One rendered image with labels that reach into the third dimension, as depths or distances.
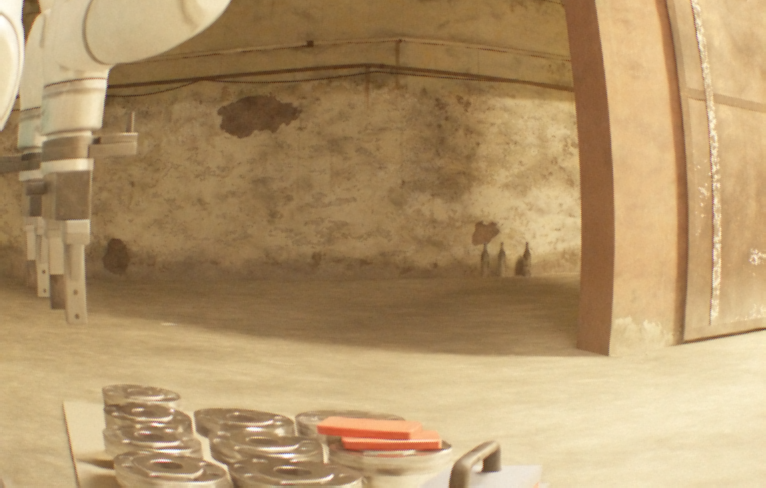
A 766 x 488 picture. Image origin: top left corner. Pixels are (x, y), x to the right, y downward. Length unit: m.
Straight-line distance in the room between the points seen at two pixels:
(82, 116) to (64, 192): 0.08
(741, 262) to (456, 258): 5.40
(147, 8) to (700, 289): 5.00
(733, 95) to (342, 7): 5.56
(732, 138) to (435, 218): 5.42
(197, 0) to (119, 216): 9.25
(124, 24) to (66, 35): 0.12
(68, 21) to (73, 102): 0.10
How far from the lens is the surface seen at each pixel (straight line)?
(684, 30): 5.81
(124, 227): 10.16
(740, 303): 5.97
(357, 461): 2.35
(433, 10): 10.90
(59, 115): 1.07
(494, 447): 1.53
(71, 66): 1.07
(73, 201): 1.05
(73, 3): 1.07
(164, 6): 0.93
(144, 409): 2.67
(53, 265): 1.17
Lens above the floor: 0.78
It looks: 3 degrees down
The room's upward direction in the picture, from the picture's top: straight up
